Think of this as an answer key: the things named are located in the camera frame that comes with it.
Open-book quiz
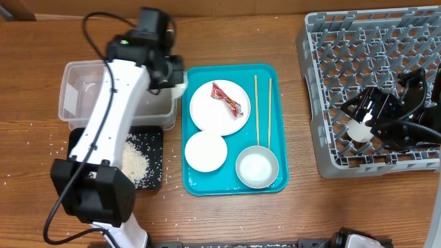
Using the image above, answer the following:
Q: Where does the white paper cup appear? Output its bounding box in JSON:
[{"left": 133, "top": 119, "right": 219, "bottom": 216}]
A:
[{"left": 347, "top": 113, "right": 373, "bottom": 143}]

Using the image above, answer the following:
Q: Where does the red snack wrapper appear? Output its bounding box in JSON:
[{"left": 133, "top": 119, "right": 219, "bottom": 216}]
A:
[{"left": 210, "top": 82, "right": 243, "bottom": 117}]

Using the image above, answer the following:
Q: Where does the small pink bowl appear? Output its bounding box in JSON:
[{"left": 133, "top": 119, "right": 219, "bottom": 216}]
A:
[{"left": 184, "top": 131, "right": 227, "bottom": 172}]

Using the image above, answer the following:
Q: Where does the wooden chopstick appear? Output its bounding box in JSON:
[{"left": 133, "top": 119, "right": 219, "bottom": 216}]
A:
[
  {"left": 267, "top": 78, "right": 272, "bottom": 149},
  {"left": 254, "top": 74, "right": 260, "bottom": 146}
]

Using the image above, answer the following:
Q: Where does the pile of rice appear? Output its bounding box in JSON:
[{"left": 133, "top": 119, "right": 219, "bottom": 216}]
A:
[{"left": 122, "top": 141, "right": 150, "bottom": 187}]

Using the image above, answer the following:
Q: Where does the white tissue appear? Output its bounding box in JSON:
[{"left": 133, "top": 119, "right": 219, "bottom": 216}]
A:
[{"left": 171, "top": 71, "right": 188, "bottom": 99}]

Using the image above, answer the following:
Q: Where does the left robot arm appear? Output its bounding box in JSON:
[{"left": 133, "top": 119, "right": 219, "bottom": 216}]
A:
[{"left": 50, "top": 8, "right": 188, "bottom": 247}]

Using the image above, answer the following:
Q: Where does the grey dishwasher rack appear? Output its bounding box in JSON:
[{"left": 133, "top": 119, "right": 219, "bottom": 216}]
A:
[{"left": 296, "top": 6, "right": 440, "bottom": 179}]

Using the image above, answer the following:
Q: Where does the large white plate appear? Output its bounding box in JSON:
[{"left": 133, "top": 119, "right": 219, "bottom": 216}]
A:
[{"left": 189, "top": 79, "right": 252, "bottom": 136}]

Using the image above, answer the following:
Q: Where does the teal plastic tray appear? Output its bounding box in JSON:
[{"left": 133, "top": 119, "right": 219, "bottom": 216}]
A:
[{"left": 182, "top": 63, "right": 289, "bottom": 196}]

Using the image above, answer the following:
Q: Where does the black tray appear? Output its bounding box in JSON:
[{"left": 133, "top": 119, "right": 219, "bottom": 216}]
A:
[{"left": 66, "top": 125, "right": 165, "bottom": 191}]

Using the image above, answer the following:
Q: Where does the clear plastic bin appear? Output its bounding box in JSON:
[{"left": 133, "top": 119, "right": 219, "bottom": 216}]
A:
[{"left": 58, "top": 60, "right": 177, "bottom": 130}]

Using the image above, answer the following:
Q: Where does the grey bowl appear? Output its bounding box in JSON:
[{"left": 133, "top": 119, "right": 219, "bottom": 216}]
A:
[{"left": 236, "top": 145, "right": 279, "bottom": 189}]

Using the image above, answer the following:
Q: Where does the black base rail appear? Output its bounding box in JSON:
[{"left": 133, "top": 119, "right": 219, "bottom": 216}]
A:
[{"left": 151, "top": 227, "right": 393, "bottom": 248}]

